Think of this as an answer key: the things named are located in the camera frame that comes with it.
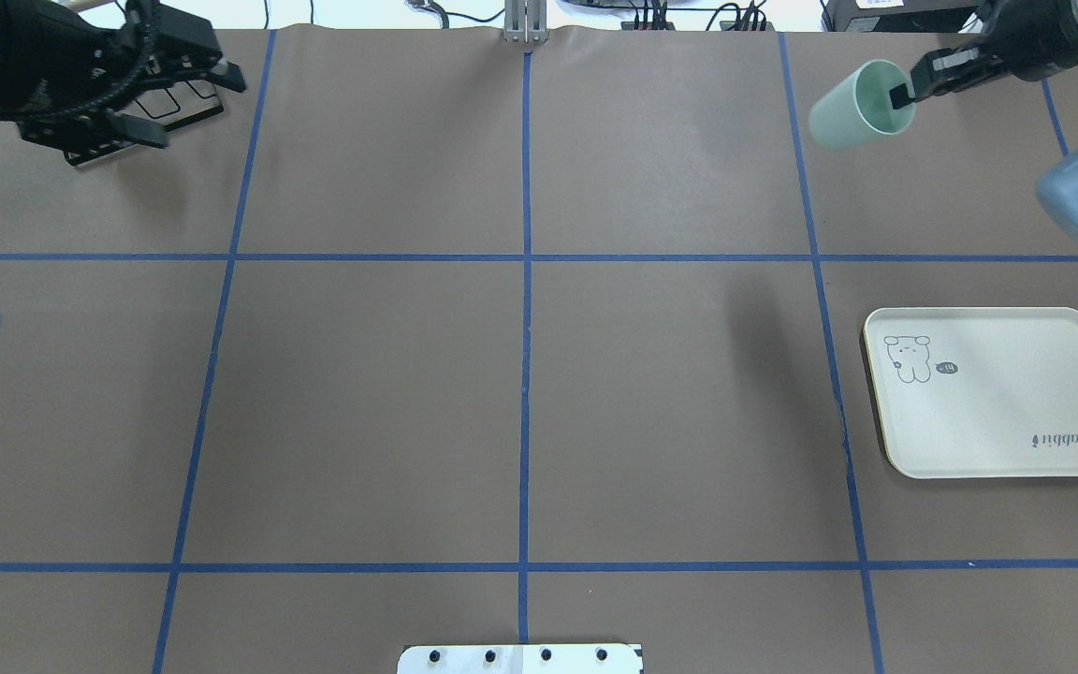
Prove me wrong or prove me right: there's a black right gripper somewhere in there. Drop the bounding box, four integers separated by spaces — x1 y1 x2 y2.
889 1 1078 110

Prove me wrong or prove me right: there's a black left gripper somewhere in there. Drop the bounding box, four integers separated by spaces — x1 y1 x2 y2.
0 1 247 151

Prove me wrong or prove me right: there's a light green plastic cup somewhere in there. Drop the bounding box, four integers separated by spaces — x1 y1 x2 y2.
809 59 916 150

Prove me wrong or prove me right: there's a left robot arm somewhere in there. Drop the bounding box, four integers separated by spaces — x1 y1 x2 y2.
0 1 258 336

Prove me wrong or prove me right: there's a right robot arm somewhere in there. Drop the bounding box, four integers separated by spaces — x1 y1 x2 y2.
885 1 1078 242

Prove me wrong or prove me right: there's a cream rabbit print tray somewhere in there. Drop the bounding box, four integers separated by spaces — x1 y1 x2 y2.
863 307 1078 479

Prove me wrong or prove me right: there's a black power box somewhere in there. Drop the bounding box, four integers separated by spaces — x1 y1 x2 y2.
820 1 980 35

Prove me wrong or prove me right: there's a black wire cup rack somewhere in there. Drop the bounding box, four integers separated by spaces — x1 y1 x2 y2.
63 80 226 167

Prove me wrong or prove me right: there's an aluminium profile post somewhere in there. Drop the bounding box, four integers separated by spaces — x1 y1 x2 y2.
502 0 550 46

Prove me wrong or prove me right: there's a white metal bracket plate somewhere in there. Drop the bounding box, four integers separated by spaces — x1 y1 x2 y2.
395 643 645 673

